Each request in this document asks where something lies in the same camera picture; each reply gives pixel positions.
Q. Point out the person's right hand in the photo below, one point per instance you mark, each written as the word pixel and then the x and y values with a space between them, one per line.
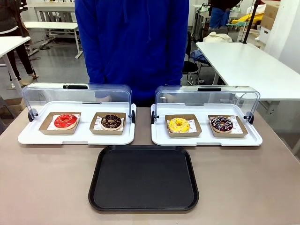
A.
pixel 103 96

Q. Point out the person's left hand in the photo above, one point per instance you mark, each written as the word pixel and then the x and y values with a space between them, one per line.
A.
pixel 169 96

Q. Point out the chocolate sprinkled donut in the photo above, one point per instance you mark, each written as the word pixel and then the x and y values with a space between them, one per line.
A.
pixel 111 122

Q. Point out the yellow glazed sprinkled donut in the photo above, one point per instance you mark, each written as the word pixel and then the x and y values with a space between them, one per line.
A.
pixel 179 125

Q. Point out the brown cardboard donut tray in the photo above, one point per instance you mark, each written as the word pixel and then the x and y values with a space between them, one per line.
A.
pixel 180 135
pixel 242 132
pixel 45 130
pixel 108 132

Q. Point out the red glazed donut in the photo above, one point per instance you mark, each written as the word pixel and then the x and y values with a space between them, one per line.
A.
pixel 59 123

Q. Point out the dark donut with pink stripes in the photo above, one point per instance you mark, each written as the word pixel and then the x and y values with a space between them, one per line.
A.
pixel 216 124

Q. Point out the black plastic serving tray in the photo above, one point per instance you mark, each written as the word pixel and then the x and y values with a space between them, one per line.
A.
pixel 143 178

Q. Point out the clear display case lid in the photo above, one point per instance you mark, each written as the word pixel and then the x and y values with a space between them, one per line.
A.
pixel 117 93
pixel 173 93

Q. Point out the white printed paper liner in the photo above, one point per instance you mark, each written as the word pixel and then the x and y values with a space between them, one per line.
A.
pixel 192 124
pixel 97 126
pixel 237 127
pixel 51 124

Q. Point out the black office chair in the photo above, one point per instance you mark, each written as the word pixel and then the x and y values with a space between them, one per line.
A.
pixel 191 68

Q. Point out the white display case base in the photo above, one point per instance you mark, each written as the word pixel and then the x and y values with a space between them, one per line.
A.
pixel 84 139
pixel 206 141

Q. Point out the blue cloth on chair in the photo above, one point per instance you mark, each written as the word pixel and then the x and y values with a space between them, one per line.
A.
pixel 199 57

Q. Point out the person in blue hoodie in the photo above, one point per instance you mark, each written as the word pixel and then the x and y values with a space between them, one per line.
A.
pixel 132 47

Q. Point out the beige fabric bag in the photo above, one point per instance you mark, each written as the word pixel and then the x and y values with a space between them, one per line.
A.
pixel 218 37

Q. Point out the large white table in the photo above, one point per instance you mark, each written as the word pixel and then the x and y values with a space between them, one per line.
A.
pixel 246 68

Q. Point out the person in dark clothes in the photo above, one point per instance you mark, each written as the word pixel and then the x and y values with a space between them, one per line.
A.
pixel 22 58

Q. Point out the person in blue apron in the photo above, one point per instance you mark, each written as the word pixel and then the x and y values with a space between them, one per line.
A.
pixel 219 14

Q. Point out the white shelf table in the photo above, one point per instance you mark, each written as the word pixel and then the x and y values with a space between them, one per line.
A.
pixel 54 7

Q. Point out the white table with grey leg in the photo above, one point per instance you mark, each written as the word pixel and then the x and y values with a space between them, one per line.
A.
pixel 9 45

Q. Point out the black metal pole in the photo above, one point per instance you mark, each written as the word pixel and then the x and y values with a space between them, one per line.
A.
pixel 250 21

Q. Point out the yellow fabric bundle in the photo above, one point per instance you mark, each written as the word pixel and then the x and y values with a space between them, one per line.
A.
pixel 249 18

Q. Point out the white storage box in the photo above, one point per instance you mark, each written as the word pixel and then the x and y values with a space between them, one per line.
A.
pixel 264 35

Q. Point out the brown cardboard box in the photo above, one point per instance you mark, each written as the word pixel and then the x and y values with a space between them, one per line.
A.
pixel 270 15

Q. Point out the white table with frame legs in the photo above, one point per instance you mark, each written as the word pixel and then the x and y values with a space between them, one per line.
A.
pixel 51 25

